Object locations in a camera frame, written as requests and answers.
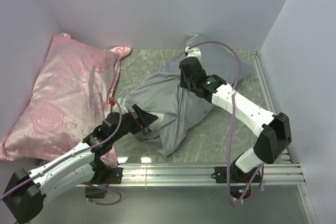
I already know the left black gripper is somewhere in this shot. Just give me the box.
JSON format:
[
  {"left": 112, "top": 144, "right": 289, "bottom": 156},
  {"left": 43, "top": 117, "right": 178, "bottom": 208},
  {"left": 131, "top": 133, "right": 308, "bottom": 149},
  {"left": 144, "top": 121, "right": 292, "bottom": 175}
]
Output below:
[{"left": 111, "top": 104, "right": 158, "bottom": 143}]

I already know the grey satin pillowcase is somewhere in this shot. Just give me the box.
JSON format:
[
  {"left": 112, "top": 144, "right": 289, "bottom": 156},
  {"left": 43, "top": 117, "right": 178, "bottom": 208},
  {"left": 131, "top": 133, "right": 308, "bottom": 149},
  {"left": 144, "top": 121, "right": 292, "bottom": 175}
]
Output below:
[{"left": 125, "top": 34, "right": 253, "bottom": 157}]

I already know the white pillow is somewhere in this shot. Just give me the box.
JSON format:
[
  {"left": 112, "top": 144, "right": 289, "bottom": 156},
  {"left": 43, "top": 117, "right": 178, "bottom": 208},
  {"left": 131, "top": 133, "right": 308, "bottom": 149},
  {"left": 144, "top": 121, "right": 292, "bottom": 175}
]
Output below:
[{"left": 148, "top": 112, "right": 167, "bottom": 132}]

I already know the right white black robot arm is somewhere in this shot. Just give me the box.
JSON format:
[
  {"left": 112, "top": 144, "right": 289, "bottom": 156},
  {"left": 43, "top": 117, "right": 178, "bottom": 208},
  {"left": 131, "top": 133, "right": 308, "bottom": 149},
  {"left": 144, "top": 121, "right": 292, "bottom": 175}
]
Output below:
[{"left": 179, "top": 57, "right": 292, "bottom": 182}]

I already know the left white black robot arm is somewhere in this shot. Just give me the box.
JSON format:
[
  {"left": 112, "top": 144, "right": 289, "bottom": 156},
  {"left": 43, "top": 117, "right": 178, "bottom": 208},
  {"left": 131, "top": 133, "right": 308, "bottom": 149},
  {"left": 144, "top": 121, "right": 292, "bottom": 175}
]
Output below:
[{"left": 1, "top": 104, "right": 158, "bottom": 223}]

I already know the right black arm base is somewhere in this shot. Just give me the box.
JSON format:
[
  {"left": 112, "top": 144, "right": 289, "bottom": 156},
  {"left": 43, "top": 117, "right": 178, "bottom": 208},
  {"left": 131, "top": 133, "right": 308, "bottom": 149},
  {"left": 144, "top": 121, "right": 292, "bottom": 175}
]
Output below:
[{"left": 211, "top": 166, "right": 264, "bottom": 199}]

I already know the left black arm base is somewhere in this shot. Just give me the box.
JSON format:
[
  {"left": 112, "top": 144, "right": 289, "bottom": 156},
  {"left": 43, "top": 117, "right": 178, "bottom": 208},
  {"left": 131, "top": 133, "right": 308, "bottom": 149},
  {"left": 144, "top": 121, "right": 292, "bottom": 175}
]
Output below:
[{"left": 85, "top": 167, "right": 123, "bottom": 199}]

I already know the pink satin rose pillow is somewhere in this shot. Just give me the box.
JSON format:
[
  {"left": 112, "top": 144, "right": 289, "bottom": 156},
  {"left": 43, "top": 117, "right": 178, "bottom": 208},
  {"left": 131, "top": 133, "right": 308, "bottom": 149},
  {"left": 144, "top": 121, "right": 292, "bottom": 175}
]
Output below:
[{"left": 1, "top": 33, "right": 131, "bottom": 161}]

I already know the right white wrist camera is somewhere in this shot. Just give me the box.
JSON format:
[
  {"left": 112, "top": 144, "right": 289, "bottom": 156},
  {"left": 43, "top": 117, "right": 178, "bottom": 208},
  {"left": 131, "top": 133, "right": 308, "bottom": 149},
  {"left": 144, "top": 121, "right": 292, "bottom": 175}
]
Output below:
[{"left": 184, "top": 46, "right": 202, "bottom": 59}]

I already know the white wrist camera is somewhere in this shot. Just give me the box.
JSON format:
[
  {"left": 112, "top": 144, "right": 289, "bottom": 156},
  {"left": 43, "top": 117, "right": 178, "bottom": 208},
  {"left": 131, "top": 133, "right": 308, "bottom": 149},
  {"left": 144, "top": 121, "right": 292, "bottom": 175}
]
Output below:
[
  {"left": 184, "top": 46, "right": 202, "bottom": 59},
  {"left": 109, "top": 97, "right": 128, "bottom": 114}
]

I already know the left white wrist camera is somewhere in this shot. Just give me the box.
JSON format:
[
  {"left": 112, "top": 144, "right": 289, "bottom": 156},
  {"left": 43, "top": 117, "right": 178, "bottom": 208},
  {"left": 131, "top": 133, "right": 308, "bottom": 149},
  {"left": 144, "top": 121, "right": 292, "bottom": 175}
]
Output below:
[{"left": 109, "top": 97, "right": 128, "bottom": 114}]

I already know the aluminium mounting rail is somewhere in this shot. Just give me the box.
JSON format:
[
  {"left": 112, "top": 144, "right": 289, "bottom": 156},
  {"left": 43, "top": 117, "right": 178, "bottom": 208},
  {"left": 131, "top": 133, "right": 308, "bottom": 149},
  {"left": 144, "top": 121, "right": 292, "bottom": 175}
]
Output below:
[{"left": 26, "top": 163, "right": 307, "bottom": 189}]

